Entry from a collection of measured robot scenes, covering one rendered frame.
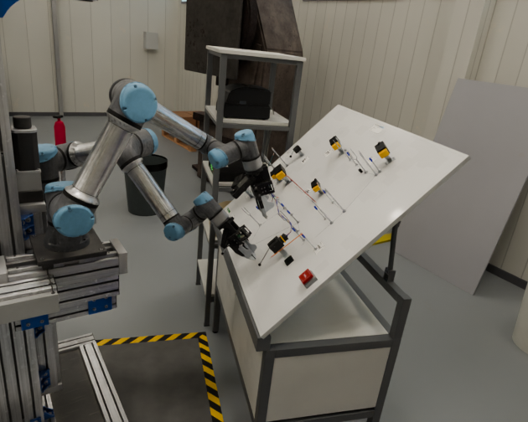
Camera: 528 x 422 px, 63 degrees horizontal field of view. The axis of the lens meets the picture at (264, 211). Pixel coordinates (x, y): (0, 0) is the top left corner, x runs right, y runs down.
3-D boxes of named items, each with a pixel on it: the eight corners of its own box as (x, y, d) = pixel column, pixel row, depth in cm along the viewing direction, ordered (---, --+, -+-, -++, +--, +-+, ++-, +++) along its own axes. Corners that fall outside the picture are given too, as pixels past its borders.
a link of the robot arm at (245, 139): (228, 134, 164) (246, 126, 167) (236, 161, 169) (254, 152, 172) (237, 137, 158) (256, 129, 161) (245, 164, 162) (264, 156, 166)
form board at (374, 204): (217, 218, 268) (214, 216, 268) (339, 106, 260) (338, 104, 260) (263, 339, 163) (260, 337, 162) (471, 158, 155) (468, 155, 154)
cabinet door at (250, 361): (252, 419, 184) (261, 344, 169) (230, 337, 233) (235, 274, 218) (258, 418, 184) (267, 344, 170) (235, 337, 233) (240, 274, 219)
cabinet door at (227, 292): (230, 337, 233) (236, 274, 219) (216, 283, 282) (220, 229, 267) (234, 337, 234) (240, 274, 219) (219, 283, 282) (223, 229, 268)
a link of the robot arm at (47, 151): (23, 177, 186) (19, 146, 181) (47, 169, 198) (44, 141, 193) (44, 182, 182) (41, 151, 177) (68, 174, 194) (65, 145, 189)
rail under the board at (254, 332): (256, 352, 165) (257, 338, 162) (213, 226, 270) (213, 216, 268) (269, 351, 166) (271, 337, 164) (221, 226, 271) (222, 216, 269)
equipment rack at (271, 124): (203, 326, 302) (220, 48, 234) (194, 281, 356) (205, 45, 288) (271, 321, 316) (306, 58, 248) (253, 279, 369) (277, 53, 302)
